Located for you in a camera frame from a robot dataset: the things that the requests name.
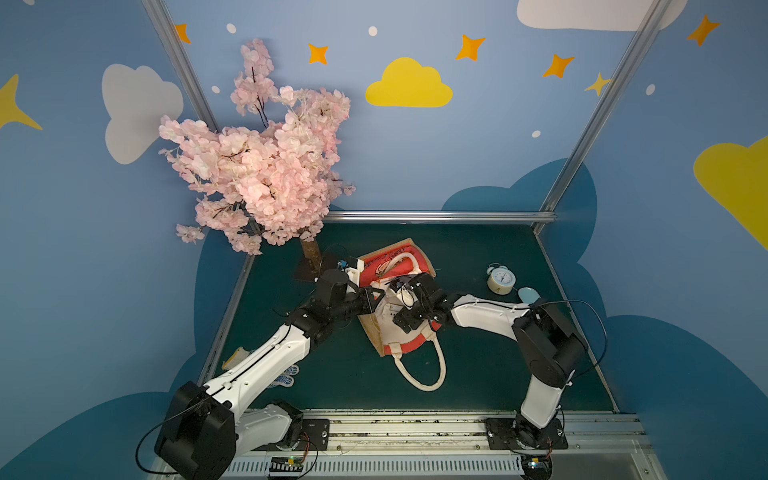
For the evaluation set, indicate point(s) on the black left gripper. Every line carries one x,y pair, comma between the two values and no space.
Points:
368,300

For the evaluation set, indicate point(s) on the pink cherry blossom tree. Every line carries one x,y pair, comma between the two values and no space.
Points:
263,186

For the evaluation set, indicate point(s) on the light blue plastic spoon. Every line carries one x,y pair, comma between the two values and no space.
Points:
528,295

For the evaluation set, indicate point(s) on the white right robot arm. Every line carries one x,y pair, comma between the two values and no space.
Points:
549,344

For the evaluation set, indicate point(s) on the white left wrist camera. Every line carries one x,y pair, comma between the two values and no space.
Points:
353,269

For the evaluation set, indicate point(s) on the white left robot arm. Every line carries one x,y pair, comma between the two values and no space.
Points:
207,426

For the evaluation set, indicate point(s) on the blue twin-bell alarm clock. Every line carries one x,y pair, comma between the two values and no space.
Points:
500,279

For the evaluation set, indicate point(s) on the red burlap canvas bag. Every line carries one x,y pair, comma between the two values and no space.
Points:
394,326

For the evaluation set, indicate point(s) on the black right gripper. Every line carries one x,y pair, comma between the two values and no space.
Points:
405,315

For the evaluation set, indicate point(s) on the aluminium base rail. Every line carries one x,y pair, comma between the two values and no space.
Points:
446,444

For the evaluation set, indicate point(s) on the blue dotted work glove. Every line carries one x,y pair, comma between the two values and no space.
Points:
287,378

